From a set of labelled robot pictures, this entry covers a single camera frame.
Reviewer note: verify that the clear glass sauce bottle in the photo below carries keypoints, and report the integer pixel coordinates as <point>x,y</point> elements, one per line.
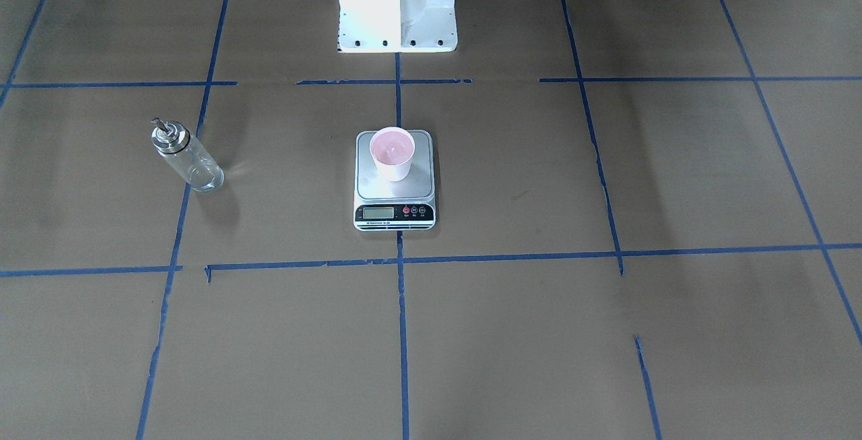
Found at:
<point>186,155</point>

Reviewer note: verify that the silver digital kitchen scale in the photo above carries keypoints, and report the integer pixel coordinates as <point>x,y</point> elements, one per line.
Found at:
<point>406,204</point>

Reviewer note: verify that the brown paper table cover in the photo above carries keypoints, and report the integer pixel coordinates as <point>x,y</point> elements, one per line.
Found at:
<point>648,224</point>

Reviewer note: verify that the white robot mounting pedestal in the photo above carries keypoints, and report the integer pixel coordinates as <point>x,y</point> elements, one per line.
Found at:
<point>397,26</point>

